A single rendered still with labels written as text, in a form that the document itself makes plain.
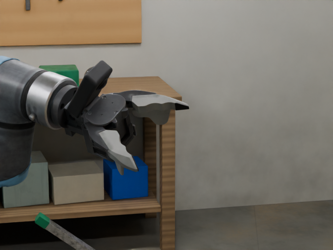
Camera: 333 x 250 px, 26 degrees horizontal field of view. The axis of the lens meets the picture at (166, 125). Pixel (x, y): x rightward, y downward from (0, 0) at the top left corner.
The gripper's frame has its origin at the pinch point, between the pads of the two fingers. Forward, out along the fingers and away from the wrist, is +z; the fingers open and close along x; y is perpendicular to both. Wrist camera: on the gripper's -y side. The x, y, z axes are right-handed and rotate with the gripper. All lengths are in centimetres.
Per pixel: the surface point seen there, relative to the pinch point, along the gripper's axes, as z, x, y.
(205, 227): -98, -151, 260
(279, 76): -96, -245, 217
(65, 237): -99, -53, 152
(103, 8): -182, -194, 158
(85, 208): -140, -104, 213
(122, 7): -174, -202, 160
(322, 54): -79, -269, 211
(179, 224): -113, -147, 262
